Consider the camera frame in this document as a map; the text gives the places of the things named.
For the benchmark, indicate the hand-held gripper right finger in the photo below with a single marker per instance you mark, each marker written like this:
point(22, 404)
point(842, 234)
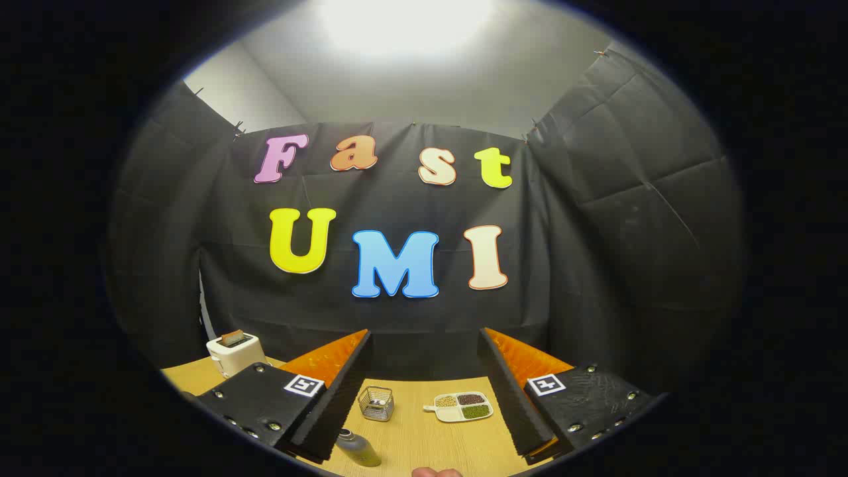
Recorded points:
point(510, 397)

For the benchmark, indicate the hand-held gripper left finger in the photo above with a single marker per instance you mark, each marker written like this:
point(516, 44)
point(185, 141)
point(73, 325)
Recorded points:
point(338, 397)

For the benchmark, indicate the silver bottle with green label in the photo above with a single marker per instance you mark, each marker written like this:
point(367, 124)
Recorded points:
point(361, 452)

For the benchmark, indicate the white divided dish of beans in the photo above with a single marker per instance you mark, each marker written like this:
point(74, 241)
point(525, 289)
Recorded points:
point(458, 407)

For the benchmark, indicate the wooden table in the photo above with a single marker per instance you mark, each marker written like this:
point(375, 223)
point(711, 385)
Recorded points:
point(424, 444)

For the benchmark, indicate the white toaster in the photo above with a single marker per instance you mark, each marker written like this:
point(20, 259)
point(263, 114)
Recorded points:
point(232, 358)

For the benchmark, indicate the toast slice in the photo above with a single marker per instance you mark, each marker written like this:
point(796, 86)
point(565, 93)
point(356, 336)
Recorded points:
point(232, 338)

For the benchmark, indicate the black backdrop cloth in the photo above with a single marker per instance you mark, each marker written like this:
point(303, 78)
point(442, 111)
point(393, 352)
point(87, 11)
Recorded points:
point(411, 199)

